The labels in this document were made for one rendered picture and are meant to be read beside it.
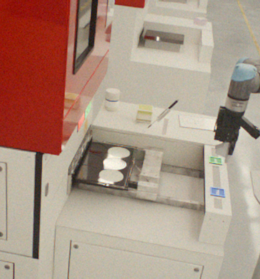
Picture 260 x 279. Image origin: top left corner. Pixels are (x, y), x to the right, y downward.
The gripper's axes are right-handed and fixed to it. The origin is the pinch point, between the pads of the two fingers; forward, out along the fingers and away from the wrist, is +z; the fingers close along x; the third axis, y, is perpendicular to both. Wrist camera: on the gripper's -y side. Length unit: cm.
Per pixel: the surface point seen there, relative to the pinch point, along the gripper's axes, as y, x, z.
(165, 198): 19.3, -7.0, 26.0
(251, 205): -51, -152, 111
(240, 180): -46, -189, 111
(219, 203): 0.2, 6.6, 15.1
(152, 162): 27.3, -30.4, 22.7
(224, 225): -2.3, 14.0, 19.5
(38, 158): 60, 40, -10
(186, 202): 10.6, -7.0, 25.9
